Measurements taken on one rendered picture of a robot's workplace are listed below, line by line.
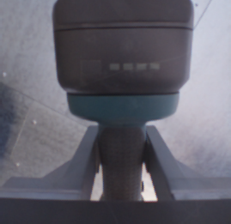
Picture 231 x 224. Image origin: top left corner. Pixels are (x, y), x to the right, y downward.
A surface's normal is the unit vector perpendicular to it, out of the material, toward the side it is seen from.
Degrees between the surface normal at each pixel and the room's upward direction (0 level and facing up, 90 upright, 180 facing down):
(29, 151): 90
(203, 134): 90
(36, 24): 90
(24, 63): 90
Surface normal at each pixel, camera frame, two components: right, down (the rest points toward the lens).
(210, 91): -0.02, 0.25
